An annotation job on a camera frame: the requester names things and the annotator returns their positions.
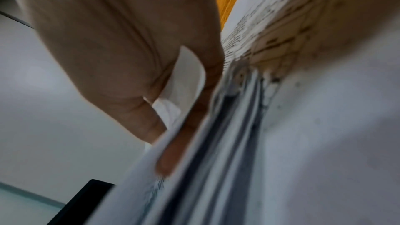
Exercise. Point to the aligned stack of printed sheets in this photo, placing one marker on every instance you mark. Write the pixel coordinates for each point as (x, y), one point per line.
(312, 145)

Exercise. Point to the person's right hand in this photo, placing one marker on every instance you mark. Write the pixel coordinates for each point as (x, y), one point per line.
(109, 33)

